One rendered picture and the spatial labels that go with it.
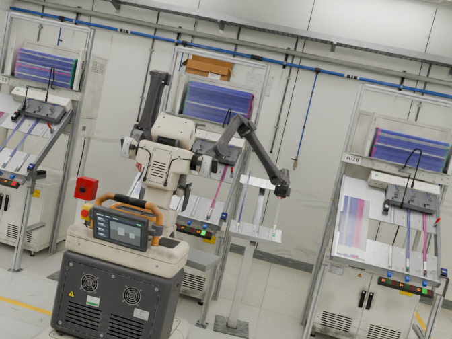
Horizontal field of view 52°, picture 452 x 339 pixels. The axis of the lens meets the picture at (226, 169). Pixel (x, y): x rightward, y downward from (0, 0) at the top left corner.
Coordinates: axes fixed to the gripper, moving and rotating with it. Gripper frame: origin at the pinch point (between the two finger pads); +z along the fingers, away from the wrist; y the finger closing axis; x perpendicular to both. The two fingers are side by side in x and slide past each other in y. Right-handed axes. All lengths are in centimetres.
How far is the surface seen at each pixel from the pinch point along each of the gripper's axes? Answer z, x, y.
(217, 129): 17, -59, 54
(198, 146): 20, -41, 65
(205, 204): 22, 5, 48
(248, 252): 34.8, 27.2, 11.3
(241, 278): 48, 42, 12
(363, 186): 17, -37, -61
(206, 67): 11, -117, 77
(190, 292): 86, 46, 46
